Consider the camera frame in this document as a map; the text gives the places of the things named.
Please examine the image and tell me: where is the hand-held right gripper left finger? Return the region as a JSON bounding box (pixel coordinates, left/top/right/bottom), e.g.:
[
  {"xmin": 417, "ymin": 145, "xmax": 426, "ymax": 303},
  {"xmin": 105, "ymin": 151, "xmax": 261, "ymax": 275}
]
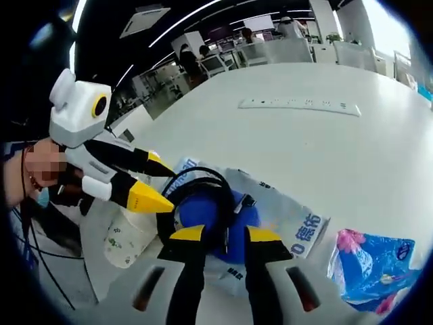
[{"xmin": 91, "ymin": 223, "xmax": 207, "ymax": 325}]

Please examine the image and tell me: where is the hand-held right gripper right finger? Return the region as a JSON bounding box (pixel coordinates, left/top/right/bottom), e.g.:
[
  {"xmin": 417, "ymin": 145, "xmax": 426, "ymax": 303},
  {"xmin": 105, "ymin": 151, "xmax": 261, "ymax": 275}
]
[{"xmin": 243, "ymin": 226, "xmax": 375, "ymax": 325}]

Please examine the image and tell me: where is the patterned paper cup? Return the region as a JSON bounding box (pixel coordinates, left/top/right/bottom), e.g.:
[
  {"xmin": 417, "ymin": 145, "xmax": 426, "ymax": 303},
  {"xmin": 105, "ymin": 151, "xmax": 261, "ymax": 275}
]
[{"xmin": 103, "ymin": 171, "xmax": 170, "ymax": 270}]

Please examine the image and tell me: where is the blue sponge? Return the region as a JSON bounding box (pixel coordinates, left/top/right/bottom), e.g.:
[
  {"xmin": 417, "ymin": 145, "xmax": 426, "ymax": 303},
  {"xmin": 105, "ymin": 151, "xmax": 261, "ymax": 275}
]
[{"xmin": 162, "ymin": 155, "xmax": 331, "ymax": 299}]

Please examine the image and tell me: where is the blue tissue pack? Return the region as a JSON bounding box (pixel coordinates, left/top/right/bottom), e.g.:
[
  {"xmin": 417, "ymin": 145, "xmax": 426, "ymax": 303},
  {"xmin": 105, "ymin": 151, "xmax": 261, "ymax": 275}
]
[{"xmin": 326, "ymin": 228, "xmax": 417, "ymax": 314}]

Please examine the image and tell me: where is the ceiling air conditioner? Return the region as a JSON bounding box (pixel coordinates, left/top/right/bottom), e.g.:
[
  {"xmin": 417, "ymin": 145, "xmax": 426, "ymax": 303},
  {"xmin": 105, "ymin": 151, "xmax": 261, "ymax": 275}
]
[{"xmin": 120, "ymin": 8, "xmax": 166, "ymax": 39}]

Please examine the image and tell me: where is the white power strip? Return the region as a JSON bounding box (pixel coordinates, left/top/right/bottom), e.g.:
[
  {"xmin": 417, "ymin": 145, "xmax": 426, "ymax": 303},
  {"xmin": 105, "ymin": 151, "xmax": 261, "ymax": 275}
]
[{"xmin": 237, "ymin": 97, "xmax": 362, "ymax": 118}]

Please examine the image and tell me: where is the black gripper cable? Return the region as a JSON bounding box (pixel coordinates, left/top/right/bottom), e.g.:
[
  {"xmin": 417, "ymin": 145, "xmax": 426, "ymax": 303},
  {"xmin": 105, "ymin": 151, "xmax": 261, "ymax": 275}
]
[{"xmin": 13, "ymin": 202, "xmax": 85, "ymax": 311}]

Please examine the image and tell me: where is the bright wall screen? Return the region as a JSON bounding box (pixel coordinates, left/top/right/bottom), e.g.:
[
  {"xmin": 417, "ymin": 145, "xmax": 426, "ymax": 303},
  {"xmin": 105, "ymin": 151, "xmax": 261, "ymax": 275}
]
[{"xmin": 243, "ymin": 15, "xmax": 273, "ymax": 31}]

